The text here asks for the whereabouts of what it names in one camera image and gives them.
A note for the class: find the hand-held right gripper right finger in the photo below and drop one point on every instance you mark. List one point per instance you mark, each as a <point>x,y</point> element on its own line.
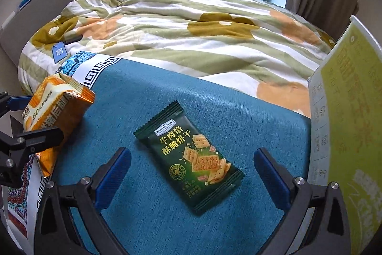
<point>270,174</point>

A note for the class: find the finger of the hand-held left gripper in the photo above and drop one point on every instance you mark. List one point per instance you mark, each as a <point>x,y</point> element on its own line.
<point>18,103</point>
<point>41,138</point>

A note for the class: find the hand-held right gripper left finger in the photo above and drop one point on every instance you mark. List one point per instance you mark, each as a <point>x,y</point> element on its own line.
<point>115,174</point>

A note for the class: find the orange snack packet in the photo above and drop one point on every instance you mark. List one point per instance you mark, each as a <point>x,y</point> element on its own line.
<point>59,99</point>

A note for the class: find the dark green cracker packet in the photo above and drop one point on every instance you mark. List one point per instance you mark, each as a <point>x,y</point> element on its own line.
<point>185,159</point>

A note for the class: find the green cardboard box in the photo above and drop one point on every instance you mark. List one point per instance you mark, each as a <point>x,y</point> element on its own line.
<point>352,129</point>

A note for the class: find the teal patterned cloth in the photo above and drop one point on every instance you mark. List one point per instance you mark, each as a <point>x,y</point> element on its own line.
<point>143,225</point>

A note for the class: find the blue phone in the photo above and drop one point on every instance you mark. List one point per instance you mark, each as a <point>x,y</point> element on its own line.
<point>58,52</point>

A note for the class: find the white small box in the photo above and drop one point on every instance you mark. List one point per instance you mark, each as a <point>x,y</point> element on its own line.
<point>8,20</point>

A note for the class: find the dark slim object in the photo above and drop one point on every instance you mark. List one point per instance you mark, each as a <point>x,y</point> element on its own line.
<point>74,40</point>

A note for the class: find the blue and white small item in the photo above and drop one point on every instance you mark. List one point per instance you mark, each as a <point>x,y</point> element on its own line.
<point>25,2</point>

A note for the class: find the floral quilt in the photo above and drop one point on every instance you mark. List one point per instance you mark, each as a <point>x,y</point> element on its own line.
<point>185,31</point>

